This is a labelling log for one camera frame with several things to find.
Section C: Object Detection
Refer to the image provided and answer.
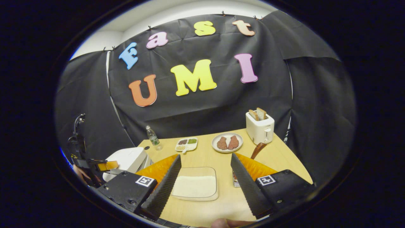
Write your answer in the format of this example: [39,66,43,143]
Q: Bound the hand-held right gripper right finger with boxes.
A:
[230,153,317,220]

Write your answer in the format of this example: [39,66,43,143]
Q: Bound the white toaster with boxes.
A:
[246,111,275,145]

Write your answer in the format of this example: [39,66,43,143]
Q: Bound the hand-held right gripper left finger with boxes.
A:
[96,154,183,221]

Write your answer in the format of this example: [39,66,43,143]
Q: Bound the clear water bottle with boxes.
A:
[146,125,162,151]

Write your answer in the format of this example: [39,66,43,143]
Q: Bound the white rice cooker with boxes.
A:
[103,147,152,182]

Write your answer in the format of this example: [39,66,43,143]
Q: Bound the wooden spoon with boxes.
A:
[251,142,268,160]

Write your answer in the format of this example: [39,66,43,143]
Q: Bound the round white plate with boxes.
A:
[211,132,243,154]

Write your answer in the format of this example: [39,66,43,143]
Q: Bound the white divided grain dish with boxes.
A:
[175,137,198,155]

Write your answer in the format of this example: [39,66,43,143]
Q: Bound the cream square rice tray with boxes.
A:
[171,167,219,202]

